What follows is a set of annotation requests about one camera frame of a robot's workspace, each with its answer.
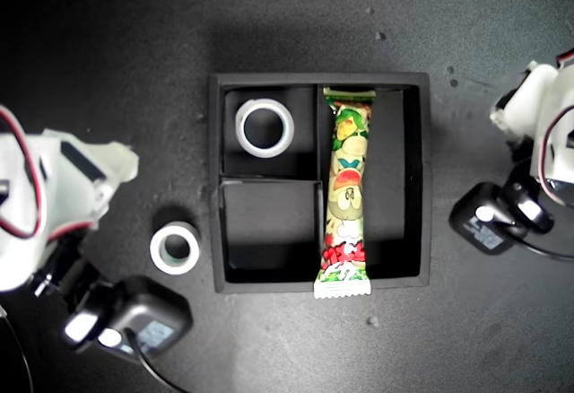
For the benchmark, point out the small white tape roll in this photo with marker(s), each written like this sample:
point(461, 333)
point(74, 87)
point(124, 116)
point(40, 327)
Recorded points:
point(157, 249)

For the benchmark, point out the large white tape roll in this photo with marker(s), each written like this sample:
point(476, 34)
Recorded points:
point(240, 135)

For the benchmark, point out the green printed snack bar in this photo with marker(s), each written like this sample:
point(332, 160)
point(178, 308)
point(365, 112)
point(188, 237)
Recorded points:
point(347, 195)

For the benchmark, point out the black compartment tray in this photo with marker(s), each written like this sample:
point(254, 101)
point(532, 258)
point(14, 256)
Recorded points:
point(390, 164)

